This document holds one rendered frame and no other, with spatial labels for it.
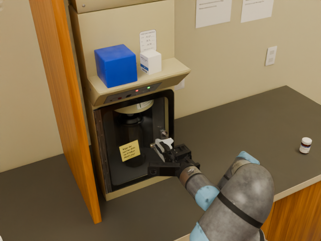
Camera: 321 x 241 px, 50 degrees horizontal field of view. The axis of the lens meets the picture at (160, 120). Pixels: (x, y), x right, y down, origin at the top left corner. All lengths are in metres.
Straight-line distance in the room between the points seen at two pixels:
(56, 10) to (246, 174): 0.62
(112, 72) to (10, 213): 0.78
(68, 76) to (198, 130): 0.98
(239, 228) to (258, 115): 1.29
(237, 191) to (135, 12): 0.64
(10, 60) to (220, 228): 1.10
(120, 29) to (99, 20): 0.08
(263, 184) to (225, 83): 1.32
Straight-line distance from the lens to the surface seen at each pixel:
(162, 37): 1.20
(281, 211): 1.74
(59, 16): 0.97
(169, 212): 1.42
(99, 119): 1.22
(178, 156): 1.22
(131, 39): 1.15
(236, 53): 2.02
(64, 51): 1.00
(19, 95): 1.61
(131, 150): 1.35
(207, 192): 1.09
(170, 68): 1.17
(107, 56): 1.05
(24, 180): 1.68
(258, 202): 0.78
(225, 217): 0.78
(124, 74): 1.06
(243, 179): 0.80
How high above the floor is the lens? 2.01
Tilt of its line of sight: 34 degrees down
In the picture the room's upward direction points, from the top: 2 degrees counter-clockwise
